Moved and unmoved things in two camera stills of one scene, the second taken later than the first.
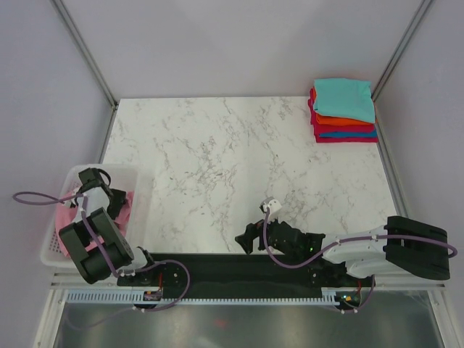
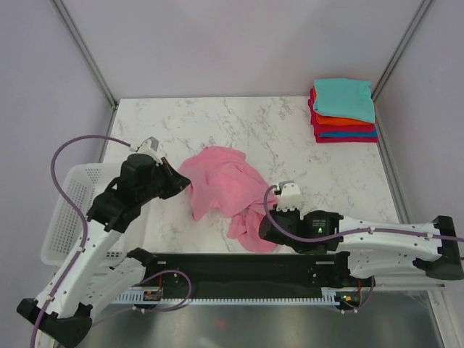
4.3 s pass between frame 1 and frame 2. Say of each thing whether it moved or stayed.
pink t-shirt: moved
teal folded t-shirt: stayed
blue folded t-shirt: stayed
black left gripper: stayed
